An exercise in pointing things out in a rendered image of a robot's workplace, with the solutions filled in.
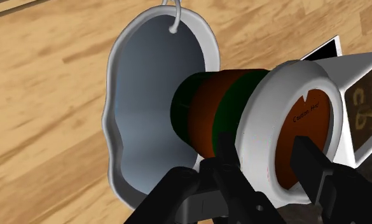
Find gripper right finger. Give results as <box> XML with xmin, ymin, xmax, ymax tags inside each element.
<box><xmin>290</xmin><ymin>135</ymin><xmax>372</xmax><ymax>224</ymax></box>

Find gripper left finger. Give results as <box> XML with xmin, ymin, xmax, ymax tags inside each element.
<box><xmin>123</xmin><ymin>132</ymin><xmax>286</xmax><ymax>224</ymax></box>

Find green orange cup white lid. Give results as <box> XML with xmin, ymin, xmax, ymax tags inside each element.
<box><xmin>170</xmin><ymin>59</ymin><xmax>344</xmax><ymax>209</ymax></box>

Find white box with brown picture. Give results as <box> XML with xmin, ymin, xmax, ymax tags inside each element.
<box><xmin>312</xmin><ymin>51</ymin><xmax>372</xmax><ymax>169</ymax></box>

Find black tablet with white frame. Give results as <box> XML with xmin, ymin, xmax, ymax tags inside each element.
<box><xmin>300</xmin><ymin>34</ymin><xmax>343</xmax><ymax>62</ymax></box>

